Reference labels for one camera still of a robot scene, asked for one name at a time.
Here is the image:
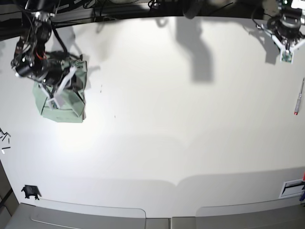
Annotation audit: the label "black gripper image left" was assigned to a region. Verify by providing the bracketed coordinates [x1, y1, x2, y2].
[35, 58, 71, 88]

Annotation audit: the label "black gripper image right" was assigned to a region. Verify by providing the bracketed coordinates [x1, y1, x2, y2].
[267, 15, 303, 40]

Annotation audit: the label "light green T-shirt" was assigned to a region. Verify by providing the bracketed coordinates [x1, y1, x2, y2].
[32, 59, 87, 123]

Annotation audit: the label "small black hex keys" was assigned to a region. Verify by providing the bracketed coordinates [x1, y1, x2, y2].
[0, 129, 11, 155]

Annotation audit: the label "black plastic clip part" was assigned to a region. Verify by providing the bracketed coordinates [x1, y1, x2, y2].
[21, 185, 41, 200]

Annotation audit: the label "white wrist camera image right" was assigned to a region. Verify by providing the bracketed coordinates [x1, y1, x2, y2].
[280, 50, 294, 63]

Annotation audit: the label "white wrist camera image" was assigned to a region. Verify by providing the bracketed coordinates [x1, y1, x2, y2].
[280, 50, 294, 63]
[46, 94, 64, 109]

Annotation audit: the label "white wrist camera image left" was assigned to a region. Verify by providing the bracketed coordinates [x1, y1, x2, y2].
[46, 94, 64, 109]

